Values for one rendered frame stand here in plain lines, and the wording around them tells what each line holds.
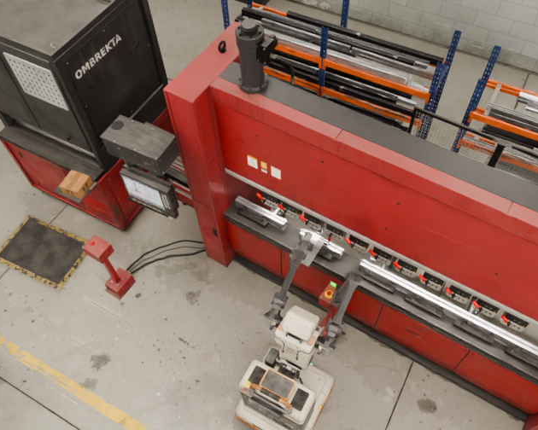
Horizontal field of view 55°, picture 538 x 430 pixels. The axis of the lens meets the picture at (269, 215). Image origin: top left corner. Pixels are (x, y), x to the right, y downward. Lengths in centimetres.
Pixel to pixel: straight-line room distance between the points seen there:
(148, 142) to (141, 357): 218
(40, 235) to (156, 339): 182
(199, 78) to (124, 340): 268
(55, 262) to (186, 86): 287
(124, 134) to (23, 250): 252
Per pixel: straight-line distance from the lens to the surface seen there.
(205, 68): 372
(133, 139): 385
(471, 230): 334
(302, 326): 357
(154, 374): 503
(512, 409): 513
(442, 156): 325
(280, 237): 446
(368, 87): 531
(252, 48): 327
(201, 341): 505
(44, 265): 586
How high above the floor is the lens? 468
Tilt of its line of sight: 56 degrees down
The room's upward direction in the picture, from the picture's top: 3 degrees counter-clockwise
